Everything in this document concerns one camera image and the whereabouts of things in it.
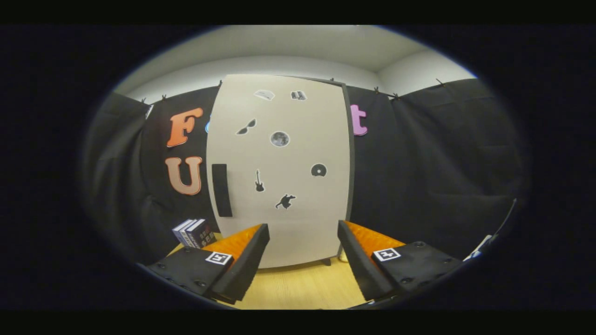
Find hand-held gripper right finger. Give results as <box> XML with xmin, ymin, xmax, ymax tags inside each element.
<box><xmin>337</xmin><ymin>220</ymin><xmax>463</xmax><ymax>301</ymax></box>

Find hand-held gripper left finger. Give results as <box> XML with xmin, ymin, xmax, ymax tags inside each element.
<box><xmin>147</xmin><ymin>223</ymin><xmax>271</xmax><ymax>304</ymax></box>

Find black door handle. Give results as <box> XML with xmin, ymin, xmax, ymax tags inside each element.
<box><xmin>212</xmin><ymin>163</ymin><xmax>233</xmax><ymax>218</ymax></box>

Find grey cabinet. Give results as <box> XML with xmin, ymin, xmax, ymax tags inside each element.
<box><xmin>205</xmin><ymin>74</ymin><xmax>355</xmax><ymax>269</ymax></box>

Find black backdrop cloth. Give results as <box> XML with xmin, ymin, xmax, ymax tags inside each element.
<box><xmin>81</xmin><ymin>78</ymin><xmax>527</xmax><ymax>266</ymax></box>

